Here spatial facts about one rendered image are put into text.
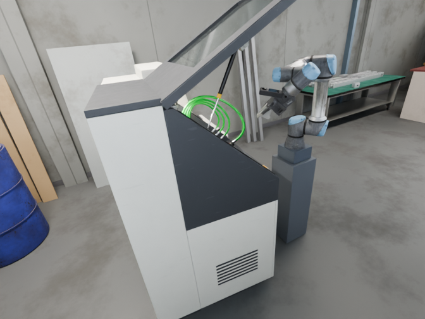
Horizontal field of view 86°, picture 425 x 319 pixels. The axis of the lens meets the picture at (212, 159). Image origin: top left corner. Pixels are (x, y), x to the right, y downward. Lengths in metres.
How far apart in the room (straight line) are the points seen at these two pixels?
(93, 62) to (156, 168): 2.49
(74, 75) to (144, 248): 2.53
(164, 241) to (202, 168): 0.45
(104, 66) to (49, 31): 0.67
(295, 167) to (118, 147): 1.27
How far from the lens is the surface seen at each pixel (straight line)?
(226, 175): 1.17
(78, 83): 3.36
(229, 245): 1.49
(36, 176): 3.62
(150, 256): 1.34
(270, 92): 1.20
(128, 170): 1.02
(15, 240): 2.87
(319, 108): 1.71
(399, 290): 2.28
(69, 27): 3.57
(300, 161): 1.87
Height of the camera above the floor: 1.68
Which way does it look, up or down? 28 degrees down
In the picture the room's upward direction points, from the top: 6 degrees counter-clockwise
